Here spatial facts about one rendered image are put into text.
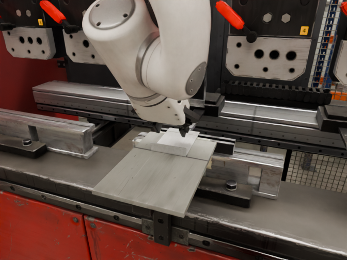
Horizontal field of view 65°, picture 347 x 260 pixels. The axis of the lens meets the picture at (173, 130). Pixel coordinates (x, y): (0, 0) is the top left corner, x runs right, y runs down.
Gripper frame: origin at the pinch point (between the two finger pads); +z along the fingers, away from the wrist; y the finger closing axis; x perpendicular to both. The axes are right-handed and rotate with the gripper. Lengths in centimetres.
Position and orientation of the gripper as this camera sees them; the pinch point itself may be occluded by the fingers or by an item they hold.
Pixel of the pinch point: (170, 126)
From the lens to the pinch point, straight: 60.3
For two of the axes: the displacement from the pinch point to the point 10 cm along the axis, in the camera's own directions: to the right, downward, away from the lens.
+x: -2.6, 8.9, -3.7
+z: 2.2, 4.3, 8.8
